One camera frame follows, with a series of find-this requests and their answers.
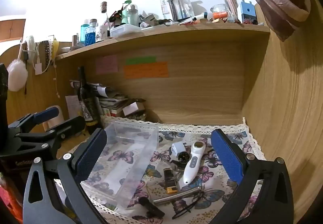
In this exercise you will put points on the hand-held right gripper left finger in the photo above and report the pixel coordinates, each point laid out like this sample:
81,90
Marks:
90,156

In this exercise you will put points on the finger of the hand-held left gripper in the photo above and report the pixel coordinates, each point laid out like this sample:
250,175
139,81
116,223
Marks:
70,125
46,114

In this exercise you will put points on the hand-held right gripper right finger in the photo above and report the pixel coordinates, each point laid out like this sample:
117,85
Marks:
227,156

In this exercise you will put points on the white handheld massager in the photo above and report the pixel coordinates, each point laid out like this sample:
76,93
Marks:
193,161

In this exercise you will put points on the clear plastic box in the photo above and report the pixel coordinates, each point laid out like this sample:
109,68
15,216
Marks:
126,153

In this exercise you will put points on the white cylinder jar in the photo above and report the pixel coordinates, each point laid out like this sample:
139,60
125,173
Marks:
56,120

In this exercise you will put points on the white paper note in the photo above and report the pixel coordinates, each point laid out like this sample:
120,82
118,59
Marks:
72,106

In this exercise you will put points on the dark wine bottle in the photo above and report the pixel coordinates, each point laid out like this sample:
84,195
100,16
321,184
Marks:
88,108

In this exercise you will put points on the orange red clothing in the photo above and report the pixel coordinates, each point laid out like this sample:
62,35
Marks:
10,196

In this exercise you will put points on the rolled papers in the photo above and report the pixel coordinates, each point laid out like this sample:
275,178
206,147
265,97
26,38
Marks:
99,90

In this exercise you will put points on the white fluffy puff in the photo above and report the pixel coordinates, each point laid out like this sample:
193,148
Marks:
17,75

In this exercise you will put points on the white power adapter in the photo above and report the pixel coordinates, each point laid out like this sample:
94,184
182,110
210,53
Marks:
178,148

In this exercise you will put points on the yellow black lighter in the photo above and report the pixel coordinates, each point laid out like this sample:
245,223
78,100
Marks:
169,181

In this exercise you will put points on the small white box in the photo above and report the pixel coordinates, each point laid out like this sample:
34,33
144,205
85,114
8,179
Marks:
132,108

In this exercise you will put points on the butterfly print tablecloth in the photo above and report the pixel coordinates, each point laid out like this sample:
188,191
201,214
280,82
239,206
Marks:
164,143

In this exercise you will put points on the silver metal tube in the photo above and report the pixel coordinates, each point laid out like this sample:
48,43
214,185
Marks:
176,196

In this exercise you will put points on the pink sticky note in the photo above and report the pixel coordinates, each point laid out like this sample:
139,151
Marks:
106,64

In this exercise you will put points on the black marker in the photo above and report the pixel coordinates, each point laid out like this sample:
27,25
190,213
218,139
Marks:
151,207

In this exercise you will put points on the blue bead bottle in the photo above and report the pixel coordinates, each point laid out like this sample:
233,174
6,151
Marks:
90,36

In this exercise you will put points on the teal liquid bottle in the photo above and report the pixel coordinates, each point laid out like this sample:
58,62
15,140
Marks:
84,31

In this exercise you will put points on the orange sticky note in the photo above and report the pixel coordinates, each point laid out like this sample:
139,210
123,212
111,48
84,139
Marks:
146,70

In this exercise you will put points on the green sticky note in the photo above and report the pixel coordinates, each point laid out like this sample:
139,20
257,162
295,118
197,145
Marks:
140,60

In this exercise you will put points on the white mug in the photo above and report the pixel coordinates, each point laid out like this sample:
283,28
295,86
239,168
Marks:
102,33

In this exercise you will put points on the white plastic container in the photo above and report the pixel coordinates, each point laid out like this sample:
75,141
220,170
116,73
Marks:
125,31

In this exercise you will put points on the small corked bottle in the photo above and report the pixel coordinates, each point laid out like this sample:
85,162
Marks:
104,7

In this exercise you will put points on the green cap bottle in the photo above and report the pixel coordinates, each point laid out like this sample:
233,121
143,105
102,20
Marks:
125,13

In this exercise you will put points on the clear glass bottle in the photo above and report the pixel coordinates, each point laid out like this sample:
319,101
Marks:
133,16

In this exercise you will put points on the wooden shelf board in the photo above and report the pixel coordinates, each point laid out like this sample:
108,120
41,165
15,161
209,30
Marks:
176,31

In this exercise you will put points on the white tube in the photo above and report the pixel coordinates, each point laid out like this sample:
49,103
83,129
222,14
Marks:
200,16

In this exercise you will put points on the round glass jar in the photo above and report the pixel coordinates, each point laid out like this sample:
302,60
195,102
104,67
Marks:
219,12

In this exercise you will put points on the blue box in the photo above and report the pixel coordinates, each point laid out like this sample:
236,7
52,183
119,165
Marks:
248,12

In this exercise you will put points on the tall clear canister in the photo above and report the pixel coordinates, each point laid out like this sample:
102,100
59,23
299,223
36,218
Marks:
231,4

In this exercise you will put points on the packaged brush set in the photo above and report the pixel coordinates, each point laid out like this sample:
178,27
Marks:
178,4

